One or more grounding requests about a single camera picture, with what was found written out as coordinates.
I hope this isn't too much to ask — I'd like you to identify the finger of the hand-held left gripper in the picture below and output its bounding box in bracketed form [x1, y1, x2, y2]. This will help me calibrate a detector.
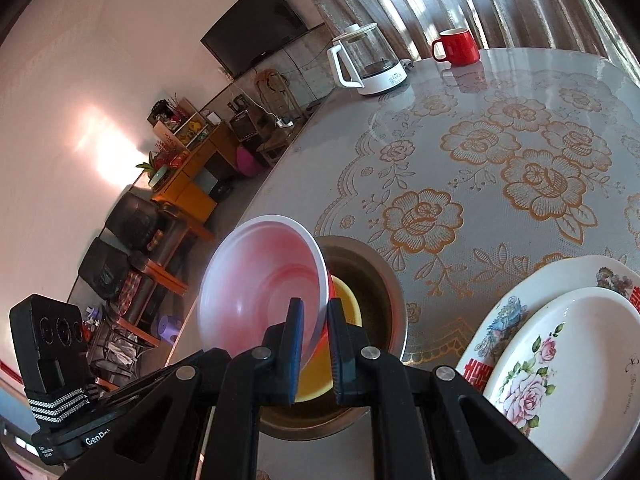
[107, 352, 201, 405]

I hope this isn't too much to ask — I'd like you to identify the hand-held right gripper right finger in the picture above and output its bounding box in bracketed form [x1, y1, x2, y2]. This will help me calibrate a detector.
[327, 298, 571, 480]

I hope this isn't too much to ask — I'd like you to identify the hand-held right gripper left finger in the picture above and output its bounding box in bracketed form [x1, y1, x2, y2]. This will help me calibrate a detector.
[75, 297, 306, 480]

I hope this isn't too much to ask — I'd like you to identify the yellow plastic bowl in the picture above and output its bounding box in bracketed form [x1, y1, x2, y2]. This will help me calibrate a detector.
[295, 275, 363, 402]

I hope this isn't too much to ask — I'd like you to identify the red plastic bowl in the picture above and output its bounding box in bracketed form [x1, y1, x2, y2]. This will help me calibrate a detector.
[196, 215, 333, 368]

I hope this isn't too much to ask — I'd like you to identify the large stainless steel bowl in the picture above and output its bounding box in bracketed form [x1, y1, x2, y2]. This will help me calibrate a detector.
[257, 235, 408, 436]

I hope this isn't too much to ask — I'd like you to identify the white plate with dragon print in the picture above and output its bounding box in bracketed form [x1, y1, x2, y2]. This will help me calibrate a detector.
[455, 255, 640, 401]

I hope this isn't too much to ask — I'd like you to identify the white plate with pink roses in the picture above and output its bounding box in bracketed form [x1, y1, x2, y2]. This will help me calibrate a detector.
[482, 287, 640, 480]

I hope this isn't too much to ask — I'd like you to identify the purple plastic stool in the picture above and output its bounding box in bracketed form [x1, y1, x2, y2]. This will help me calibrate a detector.
[152, 315, 182, 347]

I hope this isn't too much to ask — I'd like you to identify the black cushioned wooden armchair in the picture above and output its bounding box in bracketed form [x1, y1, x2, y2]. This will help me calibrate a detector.
[105, 192, 216, 261]
[77, 237, 188, 348]

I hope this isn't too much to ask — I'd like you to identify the orange wooden cabinet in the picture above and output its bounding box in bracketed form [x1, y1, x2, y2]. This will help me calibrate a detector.
[150, 122, 241, 222]

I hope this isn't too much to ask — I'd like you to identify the pink plastic basin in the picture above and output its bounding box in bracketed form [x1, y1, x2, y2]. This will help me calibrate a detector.
[235, 146, 266, 177]

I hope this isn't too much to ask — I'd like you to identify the potted green plant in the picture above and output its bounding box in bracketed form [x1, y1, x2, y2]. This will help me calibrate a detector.
[136, 152, 173, 192]

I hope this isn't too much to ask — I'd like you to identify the dark speaker box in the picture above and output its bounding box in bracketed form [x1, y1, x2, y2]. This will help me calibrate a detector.
[230, 110, 262, 143]

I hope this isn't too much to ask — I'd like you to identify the gold floral plastic tablecloth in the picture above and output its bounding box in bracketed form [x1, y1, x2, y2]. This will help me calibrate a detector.
[165, 47, 640, 480]

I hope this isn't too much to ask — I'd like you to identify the wicker chair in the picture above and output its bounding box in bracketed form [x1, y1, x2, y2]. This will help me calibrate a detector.
[255, 67, 302, 126]

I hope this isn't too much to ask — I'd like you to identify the white glass electric kettle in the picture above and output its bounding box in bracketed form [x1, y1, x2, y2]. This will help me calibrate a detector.
[327, 22, 410, 97]

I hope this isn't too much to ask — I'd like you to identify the red mug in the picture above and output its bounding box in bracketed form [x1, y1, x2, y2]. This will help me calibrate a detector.
[431, 28, 481, 67]

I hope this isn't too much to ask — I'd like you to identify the black wall television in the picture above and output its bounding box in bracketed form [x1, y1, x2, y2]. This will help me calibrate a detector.
[200, 0, 307, 79]

